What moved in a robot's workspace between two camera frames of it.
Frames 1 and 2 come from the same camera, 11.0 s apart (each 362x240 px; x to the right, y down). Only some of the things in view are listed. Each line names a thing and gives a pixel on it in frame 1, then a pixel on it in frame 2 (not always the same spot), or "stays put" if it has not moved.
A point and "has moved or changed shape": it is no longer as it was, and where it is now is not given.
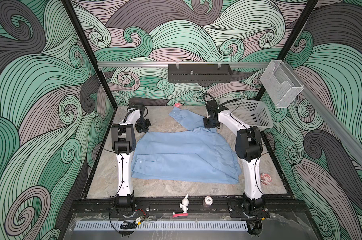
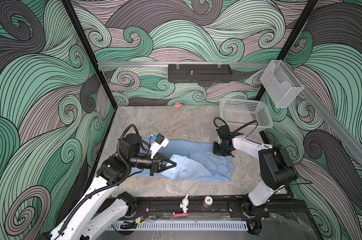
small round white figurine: x=208 y=201 stays put
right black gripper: x=206 y=125 to x=215 y=151
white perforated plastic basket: x=252 y=113 stays put
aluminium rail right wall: x=338 y=121 stays put
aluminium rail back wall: x=184 y=63 stays put
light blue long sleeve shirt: x=200 y=154 has moved or changed shape
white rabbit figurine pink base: x=184 y=205 stays put
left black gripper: x=145 y=128 to x=156 y=164
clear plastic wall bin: x=280 y=84 stays put
